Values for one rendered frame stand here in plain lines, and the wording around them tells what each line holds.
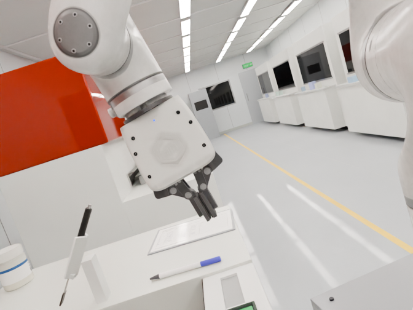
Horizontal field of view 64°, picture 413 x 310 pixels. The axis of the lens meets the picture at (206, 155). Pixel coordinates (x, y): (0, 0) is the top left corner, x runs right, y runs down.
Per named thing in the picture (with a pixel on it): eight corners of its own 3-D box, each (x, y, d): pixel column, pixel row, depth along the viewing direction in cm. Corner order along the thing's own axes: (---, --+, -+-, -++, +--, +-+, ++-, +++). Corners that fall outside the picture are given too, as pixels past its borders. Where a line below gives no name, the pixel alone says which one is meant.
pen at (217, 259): (148, 277, 62) (219, 257, 61) (149, 275, 63) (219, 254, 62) (150, 282, 62) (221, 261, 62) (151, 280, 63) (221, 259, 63)
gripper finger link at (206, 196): (188, 178, 45) (212, 219, 46) (209, 166, 45) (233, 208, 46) (188, 173, 48) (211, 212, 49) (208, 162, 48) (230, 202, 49)
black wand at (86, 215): (94, 204, 61) (87, 202, 60) (92, 206, 59) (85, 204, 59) (65, 302, 63) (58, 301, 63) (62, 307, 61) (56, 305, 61)
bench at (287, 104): (298, 128, 846) (276, 51, 819) (279, 125, 1025) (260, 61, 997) (338, 115, 847) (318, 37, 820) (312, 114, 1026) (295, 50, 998)
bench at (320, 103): (336, 134, 628) (308, 29, 601) (303, 129, 807) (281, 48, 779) (390, 116, 629) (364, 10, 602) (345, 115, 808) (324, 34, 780)
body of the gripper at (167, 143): (104, 122, 41) (151, 198, 43) (176, 80, 41) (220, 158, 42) (117, 120, 49) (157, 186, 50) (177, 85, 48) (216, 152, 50)
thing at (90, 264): (76, 312, 60) (49, 245, 58) (83, 300, 64) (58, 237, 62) (108, 301, 60) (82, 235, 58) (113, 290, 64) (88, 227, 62)
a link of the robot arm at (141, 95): (98, 106, 40) (110, 127, 41) (160, 69, 40) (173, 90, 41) (113, 106, 49) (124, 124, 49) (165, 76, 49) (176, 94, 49)
